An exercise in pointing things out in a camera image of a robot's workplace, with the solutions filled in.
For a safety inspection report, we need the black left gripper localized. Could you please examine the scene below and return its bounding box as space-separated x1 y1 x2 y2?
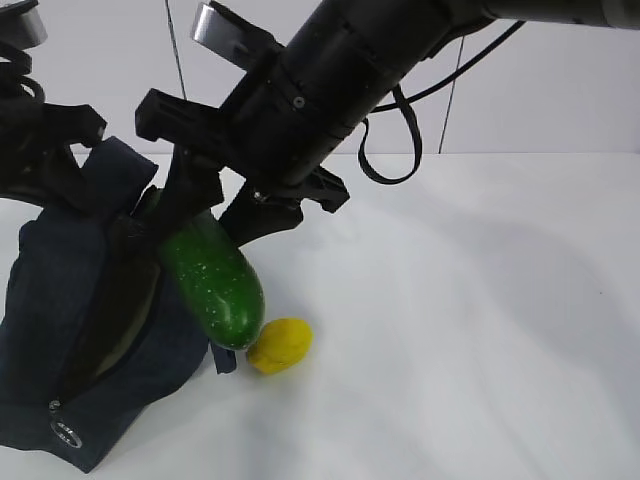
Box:
1 97 107 217

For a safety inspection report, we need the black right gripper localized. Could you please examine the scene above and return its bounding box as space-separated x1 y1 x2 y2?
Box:
135 51 349 246

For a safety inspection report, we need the green cucumber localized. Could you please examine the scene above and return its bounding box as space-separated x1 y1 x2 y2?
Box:
158 210 265 351

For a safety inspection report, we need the dark blue insulated lunch bag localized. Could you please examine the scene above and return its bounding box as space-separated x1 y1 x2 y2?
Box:
0 135 237 474

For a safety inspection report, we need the yellow lemon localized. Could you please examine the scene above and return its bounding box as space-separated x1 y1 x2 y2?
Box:
246 318 313 375

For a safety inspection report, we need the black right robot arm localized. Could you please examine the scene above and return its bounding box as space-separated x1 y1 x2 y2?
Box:
135 1 639 245

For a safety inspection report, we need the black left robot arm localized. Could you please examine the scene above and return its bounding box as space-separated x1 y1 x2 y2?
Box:
1 42 106 217

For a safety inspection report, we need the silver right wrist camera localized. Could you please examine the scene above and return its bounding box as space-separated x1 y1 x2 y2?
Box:
190 1 284 71

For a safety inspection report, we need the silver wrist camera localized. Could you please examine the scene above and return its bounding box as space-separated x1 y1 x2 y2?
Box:
1 0 48 50
190 1 284 71

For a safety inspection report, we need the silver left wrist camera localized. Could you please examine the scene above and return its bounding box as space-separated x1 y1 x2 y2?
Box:
1 0 48 50

